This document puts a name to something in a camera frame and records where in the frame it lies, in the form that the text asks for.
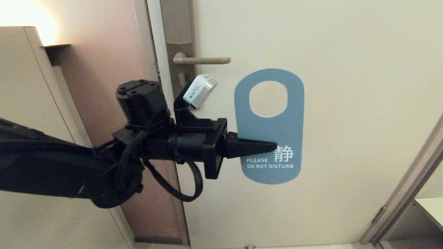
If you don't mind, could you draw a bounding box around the blue and white door hanger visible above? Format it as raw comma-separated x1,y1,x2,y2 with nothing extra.
234,68,305,185

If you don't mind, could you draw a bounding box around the white room door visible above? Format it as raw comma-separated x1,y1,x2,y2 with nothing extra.
148,0,443,249

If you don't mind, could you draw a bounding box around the bronze door lock plate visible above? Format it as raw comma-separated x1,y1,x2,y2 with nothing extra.
160,0,197,101

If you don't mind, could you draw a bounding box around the beige cabinet panel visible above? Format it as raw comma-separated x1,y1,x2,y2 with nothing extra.
0,27,135,249

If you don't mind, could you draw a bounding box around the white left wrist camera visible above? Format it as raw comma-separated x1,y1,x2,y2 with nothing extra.
182,73,218,110

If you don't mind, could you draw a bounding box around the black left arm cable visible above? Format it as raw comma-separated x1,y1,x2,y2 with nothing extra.
114,128,204,202

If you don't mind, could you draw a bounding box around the beige metal door handle lever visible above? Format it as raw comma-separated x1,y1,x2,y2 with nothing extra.
173,52,232,65

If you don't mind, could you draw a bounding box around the small metal frame hinge plate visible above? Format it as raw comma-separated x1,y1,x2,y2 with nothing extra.
372,206,387,224

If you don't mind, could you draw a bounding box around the dark wall lamp fixture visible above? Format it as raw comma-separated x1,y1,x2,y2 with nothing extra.
41,44,71,67

